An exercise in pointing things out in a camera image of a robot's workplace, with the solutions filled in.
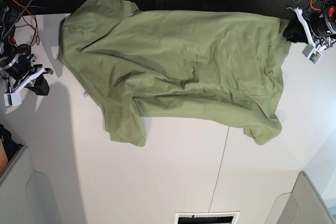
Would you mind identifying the green t-shirt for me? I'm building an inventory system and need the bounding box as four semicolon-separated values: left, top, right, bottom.
58;0;290;146

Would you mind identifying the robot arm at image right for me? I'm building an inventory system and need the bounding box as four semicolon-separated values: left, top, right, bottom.
283;0;335;47

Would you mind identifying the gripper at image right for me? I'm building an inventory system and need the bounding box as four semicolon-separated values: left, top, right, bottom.
283;6;335;51

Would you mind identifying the grey bin right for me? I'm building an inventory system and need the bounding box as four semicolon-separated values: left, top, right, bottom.
265;172;335;224

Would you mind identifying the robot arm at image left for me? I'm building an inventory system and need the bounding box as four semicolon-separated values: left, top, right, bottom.
1;0;53;96

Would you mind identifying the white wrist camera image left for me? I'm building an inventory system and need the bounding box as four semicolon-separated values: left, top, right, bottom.
4;91;22;106

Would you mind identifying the white vent frame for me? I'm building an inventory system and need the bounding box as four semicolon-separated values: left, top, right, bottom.
174;211;240;224

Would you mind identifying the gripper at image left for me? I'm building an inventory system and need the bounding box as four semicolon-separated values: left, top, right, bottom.
1;53;54;96

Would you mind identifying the grey bin left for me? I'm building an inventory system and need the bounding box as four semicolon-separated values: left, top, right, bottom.
1;146;62;223

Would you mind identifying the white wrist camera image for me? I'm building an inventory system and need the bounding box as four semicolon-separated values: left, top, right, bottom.
4;91;22;106
302;45;322;64

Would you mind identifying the grey bin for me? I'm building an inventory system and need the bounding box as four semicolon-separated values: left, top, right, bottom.
1;146;62;223
265;172;335;224

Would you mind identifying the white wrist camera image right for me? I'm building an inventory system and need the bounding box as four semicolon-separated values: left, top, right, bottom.
302;45;322;64

